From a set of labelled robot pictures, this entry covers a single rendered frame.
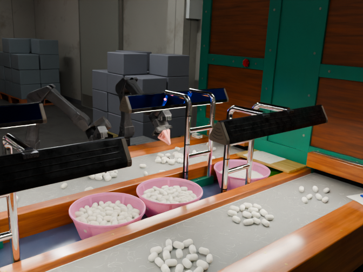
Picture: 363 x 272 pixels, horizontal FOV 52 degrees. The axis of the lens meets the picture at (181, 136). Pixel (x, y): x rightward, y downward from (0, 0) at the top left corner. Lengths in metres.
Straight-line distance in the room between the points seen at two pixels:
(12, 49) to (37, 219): 6.33
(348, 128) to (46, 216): 1.32
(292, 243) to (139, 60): 3.67
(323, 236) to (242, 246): 0.27
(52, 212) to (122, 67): 3.23
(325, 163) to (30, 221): 1.26
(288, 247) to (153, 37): 4.71
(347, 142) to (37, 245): 1.35
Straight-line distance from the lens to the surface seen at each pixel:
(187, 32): 4.87
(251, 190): 1.59
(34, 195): 1.59
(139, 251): 1.17
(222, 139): 1.19
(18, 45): 7.64
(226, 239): 1.26
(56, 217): 1.46
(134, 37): 5.99
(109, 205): 1.46
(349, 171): 1.79
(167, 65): 4.44
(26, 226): 1.42
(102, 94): 4.91
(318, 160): 1.85
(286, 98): 1.98
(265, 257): 1.15
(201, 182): 1.79
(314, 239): 1.29
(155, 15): 5.62
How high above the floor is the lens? 1.37
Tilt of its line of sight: 15 degrees down
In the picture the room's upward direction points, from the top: 2 degrees clockwise
